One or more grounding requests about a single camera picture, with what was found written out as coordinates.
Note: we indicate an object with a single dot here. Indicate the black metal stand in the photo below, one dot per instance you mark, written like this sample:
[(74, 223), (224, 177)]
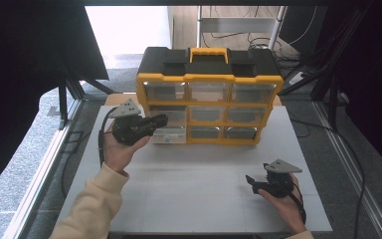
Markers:
[(331, 76), (68, 89)]

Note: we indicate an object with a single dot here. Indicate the white metal frame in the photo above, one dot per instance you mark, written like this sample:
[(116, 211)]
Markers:
[(235, 25)]

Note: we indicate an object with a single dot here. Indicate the clear plastic drawer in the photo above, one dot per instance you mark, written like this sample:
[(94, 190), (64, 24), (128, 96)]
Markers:
[(169, 136)]

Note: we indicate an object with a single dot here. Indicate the yellow black organizer box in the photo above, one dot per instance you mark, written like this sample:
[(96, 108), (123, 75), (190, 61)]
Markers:
[(209, 64)]

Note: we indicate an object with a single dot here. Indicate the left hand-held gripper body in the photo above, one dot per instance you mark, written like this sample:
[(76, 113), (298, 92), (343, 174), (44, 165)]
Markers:
[(129, 127)]

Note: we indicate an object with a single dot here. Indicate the person's right hand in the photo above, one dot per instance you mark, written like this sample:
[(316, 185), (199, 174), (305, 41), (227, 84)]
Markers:
[(285, 209)]

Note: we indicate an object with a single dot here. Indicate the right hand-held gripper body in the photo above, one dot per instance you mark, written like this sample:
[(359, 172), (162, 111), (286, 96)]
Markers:
[(278, 182)]

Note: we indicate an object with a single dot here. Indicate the person's left hand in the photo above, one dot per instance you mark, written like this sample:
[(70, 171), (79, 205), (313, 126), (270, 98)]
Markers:
[(119, 156)]

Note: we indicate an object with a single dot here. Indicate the black curtain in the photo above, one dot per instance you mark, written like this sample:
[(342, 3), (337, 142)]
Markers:
[(23, 66), (371, 66)]

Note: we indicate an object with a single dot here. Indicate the white power strip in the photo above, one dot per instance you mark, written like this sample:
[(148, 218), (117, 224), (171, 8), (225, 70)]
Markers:
[(297, 78)]

